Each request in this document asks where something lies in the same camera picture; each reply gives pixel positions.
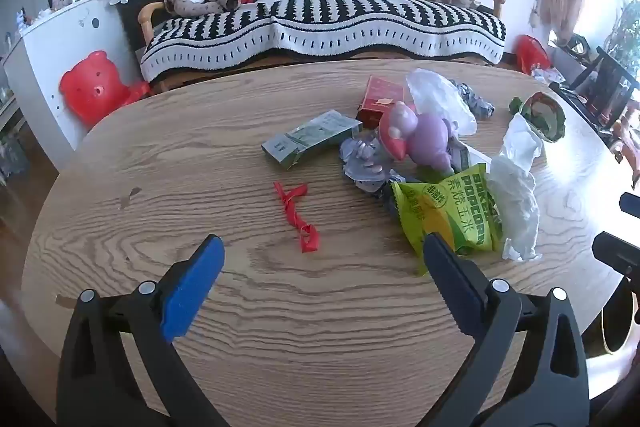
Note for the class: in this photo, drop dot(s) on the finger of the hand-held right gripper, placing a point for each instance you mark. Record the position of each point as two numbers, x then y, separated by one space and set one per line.
631 202
617 254

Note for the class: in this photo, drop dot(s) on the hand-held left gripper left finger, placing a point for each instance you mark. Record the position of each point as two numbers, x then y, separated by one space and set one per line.
192 287

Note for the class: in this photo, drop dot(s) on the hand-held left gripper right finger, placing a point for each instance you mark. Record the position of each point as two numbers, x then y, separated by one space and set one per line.
450 277

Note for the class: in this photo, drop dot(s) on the green popcorn packet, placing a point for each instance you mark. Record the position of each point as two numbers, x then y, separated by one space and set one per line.
457 212

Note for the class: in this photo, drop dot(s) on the white tissue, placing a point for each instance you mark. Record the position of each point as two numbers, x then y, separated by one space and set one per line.
517 197

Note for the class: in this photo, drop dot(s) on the red ribbon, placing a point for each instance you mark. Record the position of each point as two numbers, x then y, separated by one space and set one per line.
295 212

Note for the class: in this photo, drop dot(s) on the clear plastic bag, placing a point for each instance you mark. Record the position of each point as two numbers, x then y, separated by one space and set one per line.
440 99

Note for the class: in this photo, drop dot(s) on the green carton box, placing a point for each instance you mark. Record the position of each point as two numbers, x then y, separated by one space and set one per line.
310 137

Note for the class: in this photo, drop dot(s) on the black chair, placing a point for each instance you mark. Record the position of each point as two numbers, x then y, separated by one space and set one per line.
602 84

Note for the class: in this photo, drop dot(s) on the purple and pink toy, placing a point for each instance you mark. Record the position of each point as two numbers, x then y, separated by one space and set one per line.
425 139

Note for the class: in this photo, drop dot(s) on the green plant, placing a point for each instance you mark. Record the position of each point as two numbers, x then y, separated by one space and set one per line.
625 32

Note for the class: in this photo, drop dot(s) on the twisted blue grey wrapper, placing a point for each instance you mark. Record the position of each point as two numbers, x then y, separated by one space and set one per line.
472 99

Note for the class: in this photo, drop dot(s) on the red plastic bag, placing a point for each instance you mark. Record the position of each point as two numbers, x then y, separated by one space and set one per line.
532 52

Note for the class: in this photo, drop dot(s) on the red carton box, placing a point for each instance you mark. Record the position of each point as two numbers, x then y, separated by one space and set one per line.
382 99

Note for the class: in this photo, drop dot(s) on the red bear-shaped plastic seat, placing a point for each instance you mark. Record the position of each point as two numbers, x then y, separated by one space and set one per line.
92 89

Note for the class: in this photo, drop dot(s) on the white cabinet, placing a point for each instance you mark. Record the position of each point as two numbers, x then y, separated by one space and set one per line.
60 57

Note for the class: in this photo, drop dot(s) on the wooden sofa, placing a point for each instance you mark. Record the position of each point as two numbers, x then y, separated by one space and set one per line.
150 14

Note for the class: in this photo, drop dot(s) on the black bag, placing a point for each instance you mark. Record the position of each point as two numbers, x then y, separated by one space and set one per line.
137 7

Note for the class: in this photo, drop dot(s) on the striped blanket sofa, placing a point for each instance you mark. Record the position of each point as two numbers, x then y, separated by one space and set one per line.
325 17

